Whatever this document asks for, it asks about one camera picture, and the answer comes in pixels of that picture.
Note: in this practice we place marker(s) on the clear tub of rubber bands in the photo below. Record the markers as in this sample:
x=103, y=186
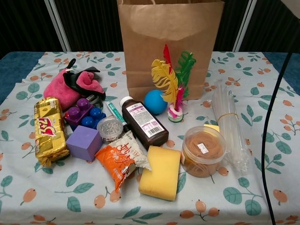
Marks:
x=201, y=152

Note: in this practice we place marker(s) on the purple and blue toy brick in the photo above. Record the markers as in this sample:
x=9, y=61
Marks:
x=77, y=112

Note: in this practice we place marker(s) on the bundle of clear straws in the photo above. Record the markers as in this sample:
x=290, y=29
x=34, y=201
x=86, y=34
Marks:
x=230, y=131

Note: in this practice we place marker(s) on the brown paper bag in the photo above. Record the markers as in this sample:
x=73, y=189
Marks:
x=168, y=35

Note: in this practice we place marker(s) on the blue ball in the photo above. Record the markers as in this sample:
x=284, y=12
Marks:
x=154, y=102

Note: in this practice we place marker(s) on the brown medicine bottle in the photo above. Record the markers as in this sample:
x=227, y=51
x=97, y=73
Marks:
x=145, y=126

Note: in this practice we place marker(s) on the green and white tube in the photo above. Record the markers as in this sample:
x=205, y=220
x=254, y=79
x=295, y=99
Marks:
x=114, y=111

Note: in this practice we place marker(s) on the colourful feather shuttlecock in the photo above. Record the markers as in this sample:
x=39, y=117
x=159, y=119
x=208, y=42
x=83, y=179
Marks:
x=166, y=79

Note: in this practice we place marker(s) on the small clear jar of pins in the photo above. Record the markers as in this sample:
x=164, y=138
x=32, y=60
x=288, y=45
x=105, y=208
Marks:
x=110, y=129

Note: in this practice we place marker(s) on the black stapler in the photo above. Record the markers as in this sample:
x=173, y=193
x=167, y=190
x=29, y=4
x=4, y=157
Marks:
x=93, y=100

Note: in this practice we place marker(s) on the orange snack packet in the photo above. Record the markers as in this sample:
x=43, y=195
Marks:
x=117, y=161

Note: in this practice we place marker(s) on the small yellow cube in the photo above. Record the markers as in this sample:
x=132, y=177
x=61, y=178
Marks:
x=212, y=127

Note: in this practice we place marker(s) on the yellow sponge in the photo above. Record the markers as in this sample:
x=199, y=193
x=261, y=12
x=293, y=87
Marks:
x=159, y=175

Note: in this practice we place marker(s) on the purple foam cube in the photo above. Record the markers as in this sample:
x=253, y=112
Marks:
x=82, y=143

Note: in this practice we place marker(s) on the small red toy piece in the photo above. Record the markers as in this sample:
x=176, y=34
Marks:
x=66, y=114

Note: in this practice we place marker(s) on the pink and black plush cloth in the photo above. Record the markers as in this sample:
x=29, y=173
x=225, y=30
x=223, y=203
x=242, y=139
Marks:
x=61, y=91

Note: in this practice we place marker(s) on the gold biscuit packet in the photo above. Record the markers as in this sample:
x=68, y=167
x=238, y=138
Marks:
x=49, y=136

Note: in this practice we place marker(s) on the floral tablecloth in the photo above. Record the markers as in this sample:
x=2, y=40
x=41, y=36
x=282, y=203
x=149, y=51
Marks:
x=234, y=187

